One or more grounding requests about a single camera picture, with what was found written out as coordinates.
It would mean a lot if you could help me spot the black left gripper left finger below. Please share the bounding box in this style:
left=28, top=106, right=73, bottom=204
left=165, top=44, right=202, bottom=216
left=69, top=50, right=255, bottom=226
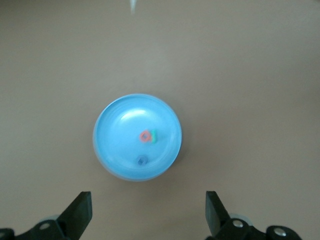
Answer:
left=0, top=191, right=93, bottom=240

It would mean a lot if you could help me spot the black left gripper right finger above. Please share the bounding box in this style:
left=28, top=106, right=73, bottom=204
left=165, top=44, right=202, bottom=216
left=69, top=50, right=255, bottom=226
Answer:
left=204, top=191, right=301, bottom=240

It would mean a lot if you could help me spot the blue foam letter o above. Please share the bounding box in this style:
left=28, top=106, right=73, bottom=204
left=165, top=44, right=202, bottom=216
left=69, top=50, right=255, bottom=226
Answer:
left=135, top=154, right=148, bottom=166

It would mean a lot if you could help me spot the pink foam letter d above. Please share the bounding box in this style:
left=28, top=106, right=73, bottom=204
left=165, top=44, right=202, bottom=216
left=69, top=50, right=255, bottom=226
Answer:
left=139, top=129, right=153, bottom=144

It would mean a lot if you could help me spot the blue plate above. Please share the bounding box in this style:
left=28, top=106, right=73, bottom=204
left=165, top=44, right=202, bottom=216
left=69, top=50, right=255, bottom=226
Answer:
left=92, top=92, right=183, bottom=182

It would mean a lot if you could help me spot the brown table cover sheet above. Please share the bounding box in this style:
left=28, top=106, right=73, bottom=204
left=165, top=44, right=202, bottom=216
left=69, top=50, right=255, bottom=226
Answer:
left=0, top=0, right=320, bottom=240

